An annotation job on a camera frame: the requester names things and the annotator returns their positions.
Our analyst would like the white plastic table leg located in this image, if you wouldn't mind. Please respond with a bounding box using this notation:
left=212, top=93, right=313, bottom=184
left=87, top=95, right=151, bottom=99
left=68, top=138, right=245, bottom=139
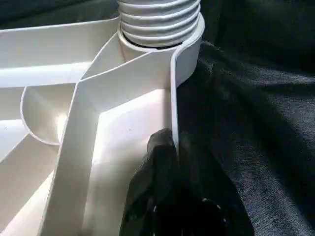
left=117, top=0, right=202, bottom=49

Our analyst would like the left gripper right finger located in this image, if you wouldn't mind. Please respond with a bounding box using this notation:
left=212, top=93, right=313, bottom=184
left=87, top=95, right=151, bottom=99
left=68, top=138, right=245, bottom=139
left=177, top=134, right=255, bottom=236

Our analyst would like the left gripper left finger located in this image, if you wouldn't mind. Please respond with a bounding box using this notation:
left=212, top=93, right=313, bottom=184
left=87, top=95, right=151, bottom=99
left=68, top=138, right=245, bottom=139
left=120, top=129, right=180, bottom=236

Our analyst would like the white plastic table top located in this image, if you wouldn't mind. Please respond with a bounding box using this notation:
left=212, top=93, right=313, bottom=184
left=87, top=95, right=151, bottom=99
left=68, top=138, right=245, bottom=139
left=0, top=14, right=205, bottom=236

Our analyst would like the black mat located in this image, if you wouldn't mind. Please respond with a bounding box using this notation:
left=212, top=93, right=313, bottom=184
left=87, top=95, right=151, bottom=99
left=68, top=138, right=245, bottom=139
left=0, top=0, right=315, bottom=236

